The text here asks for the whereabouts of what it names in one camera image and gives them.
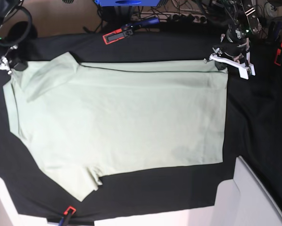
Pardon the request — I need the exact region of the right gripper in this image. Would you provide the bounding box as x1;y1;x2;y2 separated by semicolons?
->
0;56;28;75

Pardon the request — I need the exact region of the blue clamp handle right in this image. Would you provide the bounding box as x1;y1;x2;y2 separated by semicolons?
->
265;21;282;45

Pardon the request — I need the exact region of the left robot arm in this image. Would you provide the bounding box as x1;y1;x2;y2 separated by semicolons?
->
195;0;261;80

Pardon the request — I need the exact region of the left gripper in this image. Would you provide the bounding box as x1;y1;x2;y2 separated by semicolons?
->
204;40;256;79

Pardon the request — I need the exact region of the white table frame right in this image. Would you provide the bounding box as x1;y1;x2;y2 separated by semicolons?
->
215;156;282;226

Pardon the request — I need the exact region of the white table frame left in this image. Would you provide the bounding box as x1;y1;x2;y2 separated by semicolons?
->
0;178;23;226

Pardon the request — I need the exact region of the light green T-shirt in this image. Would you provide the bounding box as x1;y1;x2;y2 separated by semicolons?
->
3;53;228;201

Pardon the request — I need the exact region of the red blue clamp bottom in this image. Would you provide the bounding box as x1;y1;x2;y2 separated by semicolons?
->
58;206;76;226

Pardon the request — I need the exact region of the white table frame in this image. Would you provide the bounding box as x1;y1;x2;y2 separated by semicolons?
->
215;156;282;226
0;178;23;226

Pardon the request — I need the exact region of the red black clamp top centre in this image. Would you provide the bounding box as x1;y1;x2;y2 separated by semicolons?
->
102;17;159;45

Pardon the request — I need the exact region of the black table cloth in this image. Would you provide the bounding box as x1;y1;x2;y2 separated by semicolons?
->
0;44;282;222

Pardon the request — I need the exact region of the black power strip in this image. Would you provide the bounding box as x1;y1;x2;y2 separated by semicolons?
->
168;14;207;24

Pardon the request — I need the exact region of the red black clamp right edge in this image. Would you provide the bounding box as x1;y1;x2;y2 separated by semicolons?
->
274;42;282;66

